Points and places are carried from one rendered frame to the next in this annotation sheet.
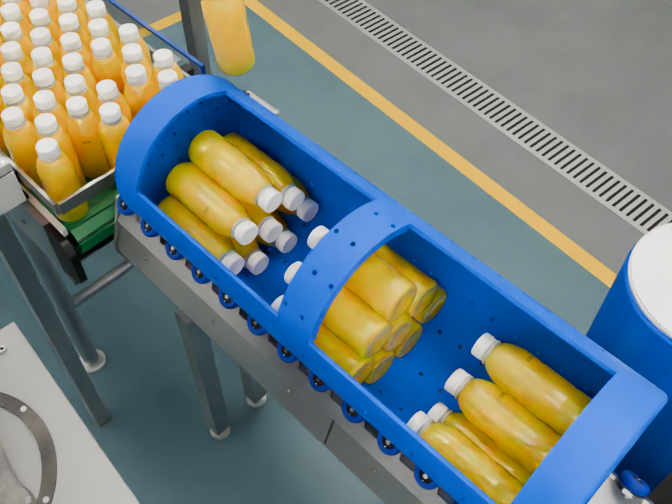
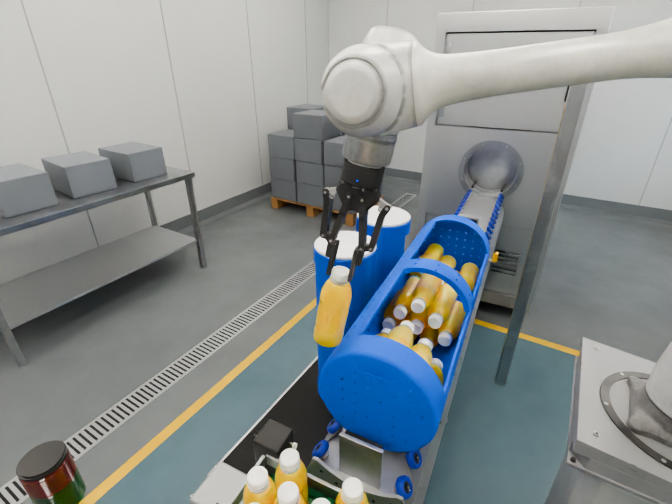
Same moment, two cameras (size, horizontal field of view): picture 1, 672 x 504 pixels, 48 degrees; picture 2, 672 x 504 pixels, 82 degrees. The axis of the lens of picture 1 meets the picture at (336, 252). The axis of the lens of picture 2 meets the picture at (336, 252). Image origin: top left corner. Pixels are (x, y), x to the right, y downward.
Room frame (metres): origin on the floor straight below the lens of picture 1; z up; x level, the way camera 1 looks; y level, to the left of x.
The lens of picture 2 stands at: (1.24, 0.84, 1.79)
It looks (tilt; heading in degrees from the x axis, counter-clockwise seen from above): 27 degrees down; 252
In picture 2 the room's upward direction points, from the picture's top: straight up
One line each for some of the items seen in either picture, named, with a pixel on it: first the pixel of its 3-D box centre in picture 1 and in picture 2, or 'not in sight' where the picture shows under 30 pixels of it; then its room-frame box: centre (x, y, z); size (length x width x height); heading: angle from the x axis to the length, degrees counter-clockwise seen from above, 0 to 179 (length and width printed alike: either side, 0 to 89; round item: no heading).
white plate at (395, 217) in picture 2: not in sight; (383, 215); (0.42, -0.89, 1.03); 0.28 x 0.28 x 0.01
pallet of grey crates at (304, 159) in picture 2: not in sight; (326, 161); (-0.11, -3.73, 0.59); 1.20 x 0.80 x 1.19; 131
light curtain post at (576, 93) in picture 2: not in sight; (532, 258); (-0.26, -0.52, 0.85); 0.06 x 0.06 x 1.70; 46
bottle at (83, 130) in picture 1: (88, 140); not in sight; (1.09, 0.50, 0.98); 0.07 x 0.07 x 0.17
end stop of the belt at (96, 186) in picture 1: (146, 155); (346, 497); (1.07, 0.38, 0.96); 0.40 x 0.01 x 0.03; 136
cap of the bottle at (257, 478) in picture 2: (163, 57); (257, 478); (1.24, 0.36, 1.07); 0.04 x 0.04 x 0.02
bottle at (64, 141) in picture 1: (59, 157); not in sight; (1.04, 0.55, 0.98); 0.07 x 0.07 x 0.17
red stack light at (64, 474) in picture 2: not in sight; (48, 470); (1.54, 0.35, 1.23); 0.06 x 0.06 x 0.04
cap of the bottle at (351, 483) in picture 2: (110, 112); (352, 489); (1.07, 0.43, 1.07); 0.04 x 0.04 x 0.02
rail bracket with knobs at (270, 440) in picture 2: not in sight; (276, 450); (1.19, 0.22, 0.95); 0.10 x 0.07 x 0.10; 136
